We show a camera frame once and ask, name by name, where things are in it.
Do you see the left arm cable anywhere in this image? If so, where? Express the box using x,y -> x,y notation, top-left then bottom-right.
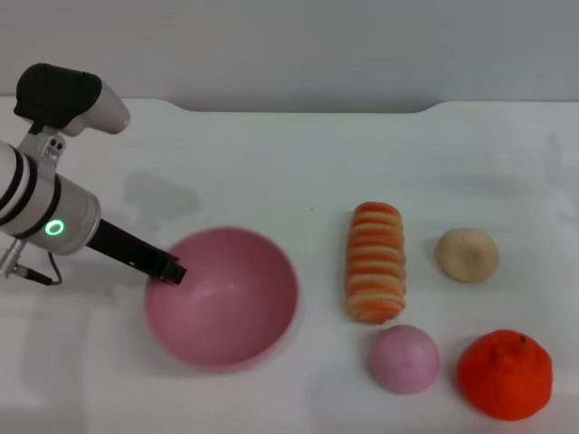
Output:
0,238 -> 63,287

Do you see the pink plastic bowl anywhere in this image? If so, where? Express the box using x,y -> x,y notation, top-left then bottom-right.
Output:
144,226 -> 300,374

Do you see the orange striped bread roll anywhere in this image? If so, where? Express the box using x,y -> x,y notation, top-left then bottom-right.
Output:
345,201 -> 407,326

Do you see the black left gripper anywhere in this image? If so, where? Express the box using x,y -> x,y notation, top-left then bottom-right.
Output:
84,218 -> 188,286

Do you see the beige egg yolk pastry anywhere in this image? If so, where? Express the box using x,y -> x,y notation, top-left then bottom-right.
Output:
434,227 -> 500,284

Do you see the orange tangerine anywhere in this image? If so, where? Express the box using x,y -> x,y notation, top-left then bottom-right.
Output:
456,328 -> 554,422

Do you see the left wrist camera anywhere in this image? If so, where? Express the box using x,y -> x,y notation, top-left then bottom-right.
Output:
13,62 -> 132,169

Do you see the pink round bun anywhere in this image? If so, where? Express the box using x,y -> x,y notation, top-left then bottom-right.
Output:
367,324 -> 441,396

